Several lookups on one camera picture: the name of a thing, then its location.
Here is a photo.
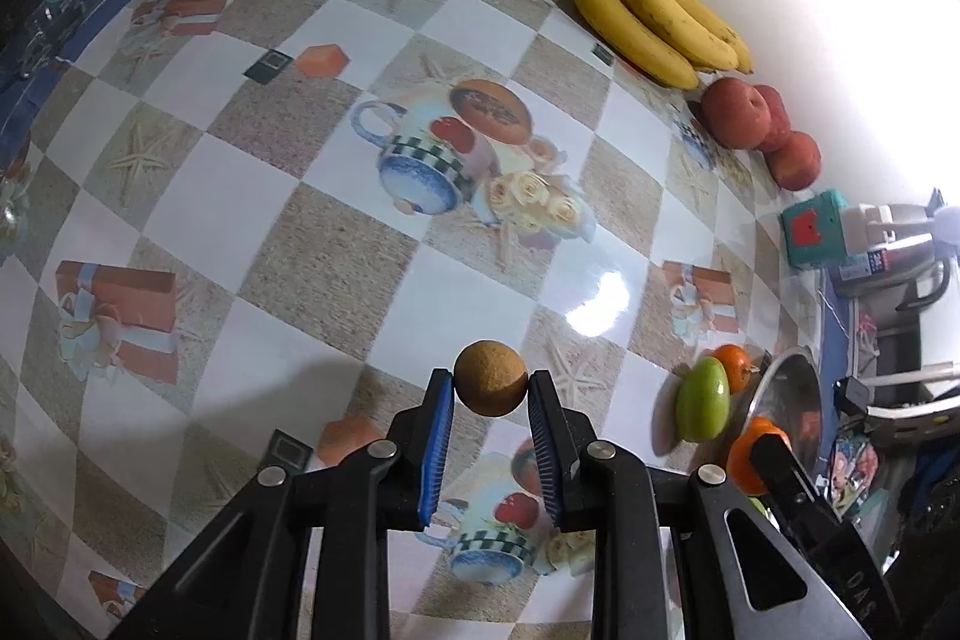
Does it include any black power adapter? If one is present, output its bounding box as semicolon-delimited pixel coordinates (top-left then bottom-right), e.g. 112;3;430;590
836;377;871;416

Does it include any red apple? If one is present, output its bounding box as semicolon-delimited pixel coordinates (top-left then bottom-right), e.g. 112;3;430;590
754;83;793;154
765;131;824;191
701;76;773;150

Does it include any orange mandarin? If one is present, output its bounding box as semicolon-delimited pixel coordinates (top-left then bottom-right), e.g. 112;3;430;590
711;344;753;393
726;416;794;497

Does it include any stainless steel thermos jug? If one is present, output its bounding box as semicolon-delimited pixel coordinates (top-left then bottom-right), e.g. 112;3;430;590
829;231;953;315

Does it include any pink printed packet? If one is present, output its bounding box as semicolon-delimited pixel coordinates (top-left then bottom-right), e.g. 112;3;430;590
825;430;878;506

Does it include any stainless steel basin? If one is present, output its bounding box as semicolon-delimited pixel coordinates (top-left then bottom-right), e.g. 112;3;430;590
739;346;826;513

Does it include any white chair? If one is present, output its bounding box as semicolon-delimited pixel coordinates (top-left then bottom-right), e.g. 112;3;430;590
862;362;960;438

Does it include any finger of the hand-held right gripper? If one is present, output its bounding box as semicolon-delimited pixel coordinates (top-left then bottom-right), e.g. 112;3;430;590
750;434;848;540

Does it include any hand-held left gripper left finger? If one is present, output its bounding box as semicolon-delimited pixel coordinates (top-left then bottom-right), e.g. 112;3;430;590
112;368;457;640

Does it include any small brown round fruit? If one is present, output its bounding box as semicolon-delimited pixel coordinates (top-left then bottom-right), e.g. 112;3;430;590
453;340;527;417

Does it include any teal plastic box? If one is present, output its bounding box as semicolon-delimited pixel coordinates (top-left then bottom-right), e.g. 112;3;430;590
781;190;848;266

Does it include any checkered printed tablecloth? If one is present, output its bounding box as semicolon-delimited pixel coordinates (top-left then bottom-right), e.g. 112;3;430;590
0;0;856;640

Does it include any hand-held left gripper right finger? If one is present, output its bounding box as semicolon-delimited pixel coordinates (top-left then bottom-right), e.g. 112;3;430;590
527;370;875;640

